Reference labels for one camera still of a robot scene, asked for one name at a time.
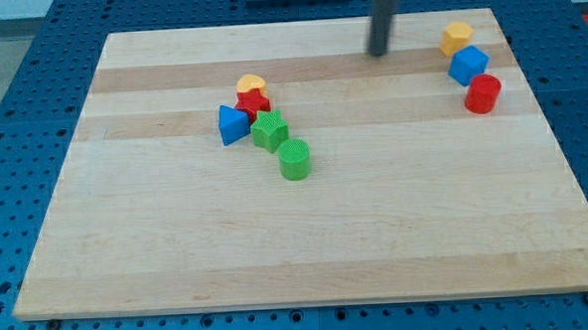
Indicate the yellow heart block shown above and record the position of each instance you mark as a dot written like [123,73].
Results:
[248,82]

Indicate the yellow hexagon block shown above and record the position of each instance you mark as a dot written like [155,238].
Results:
[455,37]

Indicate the blue cube block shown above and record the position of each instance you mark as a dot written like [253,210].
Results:
[468,63]

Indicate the blue triangle block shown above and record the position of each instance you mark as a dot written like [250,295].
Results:
[233,124]

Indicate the green star block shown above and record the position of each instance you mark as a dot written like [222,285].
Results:
[269,130]

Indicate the light wooden board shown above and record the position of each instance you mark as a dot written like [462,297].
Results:
[411,196]

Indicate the green cylinder block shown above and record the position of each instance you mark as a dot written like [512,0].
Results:
[294,159]

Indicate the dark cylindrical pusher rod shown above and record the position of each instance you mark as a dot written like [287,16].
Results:
[382,14]

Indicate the red star block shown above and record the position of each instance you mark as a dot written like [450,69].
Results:
[251,102]

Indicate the red cylinder block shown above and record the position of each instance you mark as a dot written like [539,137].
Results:
[483,93]

